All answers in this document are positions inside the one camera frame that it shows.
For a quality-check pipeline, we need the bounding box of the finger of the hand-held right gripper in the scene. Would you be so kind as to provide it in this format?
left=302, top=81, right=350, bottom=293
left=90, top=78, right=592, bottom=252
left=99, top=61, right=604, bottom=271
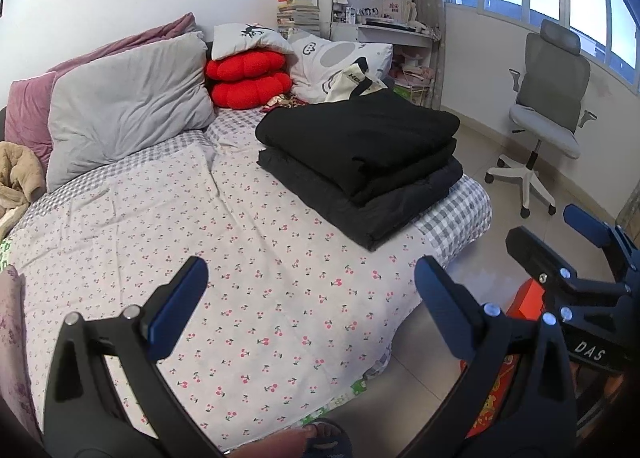
left=564, top=204, right=640, bottom=289
left=506, top=227, right=628, bottom=334

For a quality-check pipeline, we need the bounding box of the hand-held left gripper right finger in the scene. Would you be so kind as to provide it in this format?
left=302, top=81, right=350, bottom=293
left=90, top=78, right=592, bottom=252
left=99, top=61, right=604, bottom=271
left=400, top=255, right=578, bottom=458

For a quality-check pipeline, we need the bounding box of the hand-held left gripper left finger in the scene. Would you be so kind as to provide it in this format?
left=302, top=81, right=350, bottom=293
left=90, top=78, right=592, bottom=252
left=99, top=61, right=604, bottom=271
left=42, top=256, right=221, bottom=458

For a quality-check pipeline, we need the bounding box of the black blanket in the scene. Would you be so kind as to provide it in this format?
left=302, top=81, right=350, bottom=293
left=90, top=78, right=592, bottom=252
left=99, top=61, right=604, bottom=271
left=255, top=90, right=461, bottom=206

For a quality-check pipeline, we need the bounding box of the cherry print bedsheet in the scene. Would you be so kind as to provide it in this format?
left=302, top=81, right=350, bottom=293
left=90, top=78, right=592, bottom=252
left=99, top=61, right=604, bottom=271
left=0, top=138, right=436, bottom=454

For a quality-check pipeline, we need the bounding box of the grey checked bedsheet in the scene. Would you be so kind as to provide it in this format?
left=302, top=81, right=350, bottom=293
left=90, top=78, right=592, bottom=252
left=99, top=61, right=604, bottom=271
left=30, top=108, right=493, bottom=264

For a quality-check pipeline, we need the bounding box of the dark grey folded quilt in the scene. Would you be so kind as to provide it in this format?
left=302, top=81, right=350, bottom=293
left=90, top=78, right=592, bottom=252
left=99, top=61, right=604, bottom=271
left=257, top=148, right=465, bottom=253

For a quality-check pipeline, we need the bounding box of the red printed bag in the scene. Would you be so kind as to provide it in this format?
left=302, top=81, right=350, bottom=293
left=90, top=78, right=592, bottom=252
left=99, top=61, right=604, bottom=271
left=460, top=353, right=521, bottom=458

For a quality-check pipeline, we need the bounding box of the grey office chair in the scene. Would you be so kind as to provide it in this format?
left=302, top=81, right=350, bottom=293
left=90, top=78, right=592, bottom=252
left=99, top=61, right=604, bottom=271
left=485, top=19, right=598, bottom=219

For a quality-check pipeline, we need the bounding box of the purple floral cloth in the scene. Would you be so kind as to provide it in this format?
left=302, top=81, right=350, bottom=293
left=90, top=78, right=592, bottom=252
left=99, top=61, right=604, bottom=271
left=0, top=265, right=43, bottom=439

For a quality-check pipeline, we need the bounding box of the person's foot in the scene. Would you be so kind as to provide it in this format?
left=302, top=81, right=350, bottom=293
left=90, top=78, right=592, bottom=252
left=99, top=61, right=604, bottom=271
left=220, top=425, right=321, bottom=458

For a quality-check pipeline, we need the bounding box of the dark blue slipper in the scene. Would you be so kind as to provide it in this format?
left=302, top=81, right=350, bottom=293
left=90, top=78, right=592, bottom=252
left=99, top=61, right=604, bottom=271
left=302, top=418, right=353, bottom=458

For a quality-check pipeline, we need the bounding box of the beige fleece garment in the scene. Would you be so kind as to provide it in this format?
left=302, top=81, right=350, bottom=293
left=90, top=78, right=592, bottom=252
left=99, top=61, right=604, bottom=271
left=0, top=140, right=47, bottom=219

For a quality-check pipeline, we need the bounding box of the red cushion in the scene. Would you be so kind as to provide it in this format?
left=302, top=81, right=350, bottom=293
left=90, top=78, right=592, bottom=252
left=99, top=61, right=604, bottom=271
left=209, top=72, right=293, bottom=110
left=204, top=51, right=288, bottom=83

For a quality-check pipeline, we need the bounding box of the red patterned cloth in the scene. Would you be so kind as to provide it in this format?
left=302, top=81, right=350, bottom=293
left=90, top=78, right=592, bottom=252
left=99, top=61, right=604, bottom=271
left=262, top=94, right=308, bottom=113

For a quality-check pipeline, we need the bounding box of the white tote bag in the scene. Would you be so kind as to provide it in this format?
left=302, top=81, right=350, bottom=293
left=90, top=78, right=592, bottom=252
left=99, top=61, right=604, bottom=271
left=325, top=63, right=388, bottom=104

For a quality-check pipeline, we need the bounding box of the mauve pillow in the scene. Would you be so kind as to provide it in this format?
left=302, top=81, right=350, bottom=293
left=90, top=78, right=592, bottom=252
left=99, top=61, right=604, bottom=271
left=5, top=13, right=197, bottom=174

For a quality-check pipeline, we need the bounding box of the white bookshelf desk unit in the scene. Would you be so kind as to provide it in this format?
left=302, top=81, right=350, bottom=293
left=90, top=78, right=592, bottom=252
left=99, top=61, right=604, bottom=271
left=330, top=0, right=443, bottom=109

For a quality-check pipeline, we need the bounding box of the white pillow with grey spots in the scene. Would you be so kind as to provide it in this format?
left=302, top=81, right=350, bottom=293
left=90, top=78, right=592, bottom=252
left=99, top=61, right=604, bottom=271
left=289, top=33, right=394, bottom=104

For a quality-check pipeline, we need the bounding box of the white pillow with black print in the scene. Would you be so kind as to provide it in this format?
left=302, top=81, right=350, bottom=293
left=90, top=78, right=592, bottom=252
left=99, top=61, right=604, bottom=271
left=211, top=23, right=296, bottom=61

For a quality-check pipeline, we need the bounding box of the stack of books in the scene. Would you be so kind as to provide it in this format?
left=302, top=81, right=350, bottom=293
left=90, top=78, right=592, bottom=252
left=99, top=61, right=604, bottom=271
left=276, top=0, right=322, bottom=39

